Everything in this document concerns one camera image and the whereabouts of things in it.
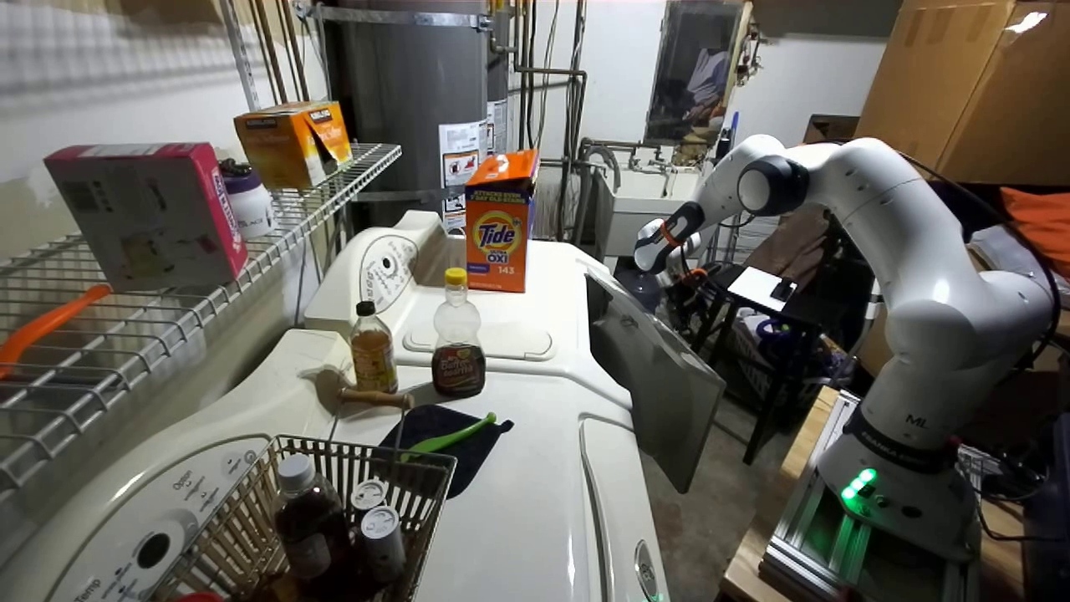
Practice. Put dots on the white washing machine door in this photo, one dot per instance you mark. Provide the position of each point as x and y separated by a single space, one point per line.
673 388

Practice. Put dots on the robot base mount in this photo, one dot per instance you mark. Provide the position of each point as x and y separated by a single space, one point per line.
865 530

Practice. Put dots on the dark cloth with green brush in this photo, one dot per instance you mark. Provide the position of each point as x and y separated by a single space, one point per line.
442 432

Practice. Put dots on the amber bottle black cap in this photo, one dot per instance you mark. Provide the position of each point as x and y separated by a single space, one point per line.
371 351

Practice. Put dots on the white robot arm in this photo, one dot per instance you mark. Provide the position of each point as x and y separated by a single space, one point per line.
955 333

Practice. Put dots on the white wire wall shelf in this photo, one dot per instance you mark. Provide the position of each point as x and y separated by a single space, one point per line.
75 379

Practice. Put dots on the blue Tide detergent box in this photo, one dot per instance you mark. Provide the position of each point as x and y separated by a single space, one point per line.
498 223

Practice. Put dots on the white jar on shelf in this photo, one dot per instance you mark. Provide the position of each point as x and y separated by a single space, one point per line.
247 202

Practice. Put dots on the white front-load washing machine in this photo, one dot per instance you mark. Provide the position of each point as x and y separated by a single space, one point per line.
535 344

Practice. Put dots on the cardboard boxes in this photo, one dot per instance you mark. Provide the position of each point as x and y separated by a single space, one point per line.
977 88

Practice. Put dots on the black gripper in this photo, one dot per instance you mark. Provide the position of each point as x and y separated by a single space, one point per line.
663 234

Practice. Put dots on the pink box on shelf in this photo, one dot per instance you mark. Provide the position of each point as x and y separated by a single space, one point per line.
156 214

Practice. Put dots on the orange box on shelf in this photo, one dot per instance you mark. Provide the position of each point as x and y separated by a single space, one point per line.
296 146

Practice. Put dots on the dark syrup bottle yellow cap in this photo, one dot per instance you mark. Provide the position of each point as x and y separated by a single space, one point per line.
454 360

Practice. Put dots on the grey water heater tank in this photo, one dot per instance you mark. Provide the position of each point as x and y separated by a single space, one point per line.
401 67

